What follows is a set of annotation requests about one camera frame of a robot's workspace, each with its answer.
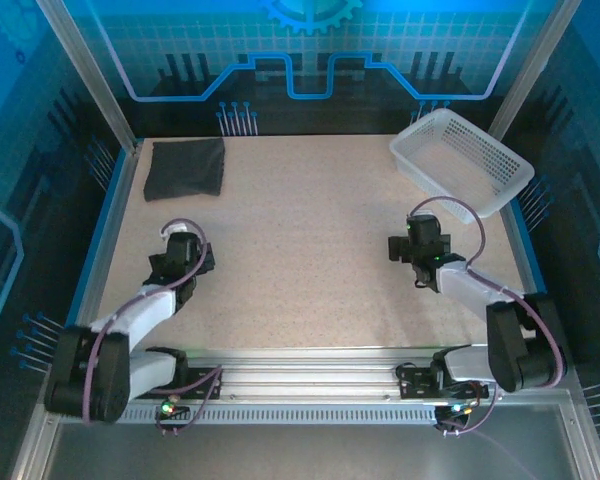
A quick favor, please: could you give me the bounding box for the dark grey t-shirt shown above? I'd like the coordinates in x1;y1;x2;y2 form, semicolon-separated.
143;137;227;204

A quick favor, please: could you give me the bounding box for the aluminium mounting rail beam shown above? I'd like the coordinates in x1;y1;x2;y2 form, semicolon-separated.
44;347;576;401

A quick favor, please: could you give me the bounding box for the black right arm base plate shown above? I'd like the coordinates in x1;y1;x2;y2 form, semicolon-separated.
397;362;491;401

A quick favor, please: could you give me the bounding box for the blue table edge strip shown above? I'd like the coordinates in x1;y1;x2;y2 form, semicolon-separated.
62;147;131;331

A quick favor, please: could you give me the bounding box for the aluminium frame post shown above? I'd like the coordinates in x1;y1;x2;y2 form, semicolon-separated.
34;0;144;151
487;0;584;141

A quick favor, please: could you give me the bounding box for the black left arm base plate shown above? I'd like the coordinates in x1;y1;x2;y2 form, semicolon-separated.
132;364;224;401

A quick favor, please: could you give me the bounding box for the grey metal panel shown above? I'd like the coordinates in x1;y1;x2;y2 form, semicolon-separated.
9;389;600;480

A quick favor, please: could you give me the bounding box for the white perforated plastic basket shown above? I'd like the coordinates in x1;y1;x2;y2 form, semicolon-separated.
388;108;536;221

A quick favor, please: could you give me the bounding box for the slotted grey cable duct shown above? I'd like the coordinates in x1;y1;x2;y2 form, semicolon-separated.
59;404;446;426

